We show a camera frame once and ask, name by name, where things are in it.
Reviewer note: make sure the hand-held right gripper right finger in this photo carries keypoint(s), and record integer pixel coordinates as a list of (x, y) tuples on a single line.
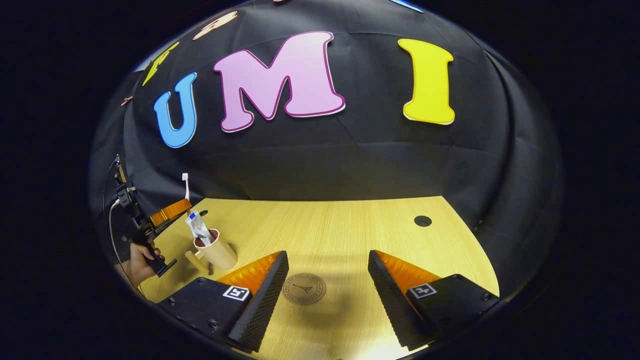
[(392, 305)]

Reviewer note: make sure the white toothbrush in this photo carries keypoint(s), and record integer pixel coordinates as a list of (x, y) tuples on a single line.
[(186, 187)]

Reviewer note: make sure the round wooden coaster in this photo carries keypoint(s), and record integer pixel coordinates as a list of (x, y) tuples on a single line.
[(304, 289)]

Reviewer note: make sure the white toothpaste tube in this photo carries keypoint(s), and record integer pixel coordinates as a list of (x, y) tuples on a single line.
[(199, 227)]

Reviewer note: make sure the black backdrop cloth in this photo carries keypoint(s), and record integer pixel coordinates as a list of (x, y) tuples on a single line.
[(350, 160)]

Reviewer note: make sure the beige cup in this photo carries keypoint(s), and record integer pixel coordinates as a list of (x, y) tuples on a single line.
[(220, 255)]

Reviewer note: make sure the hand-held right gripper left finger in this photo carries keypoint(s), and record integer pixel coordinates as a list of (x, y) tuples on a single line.
[(260, 305)]

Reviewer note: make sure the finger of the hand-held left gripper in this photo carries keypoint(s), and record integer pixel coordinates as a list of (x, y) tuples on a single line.
[(170, 212)]

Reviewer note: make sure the yellow wooden desktop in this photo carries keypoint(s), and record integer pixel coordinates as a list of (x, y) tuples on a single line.
[(340, 235)]

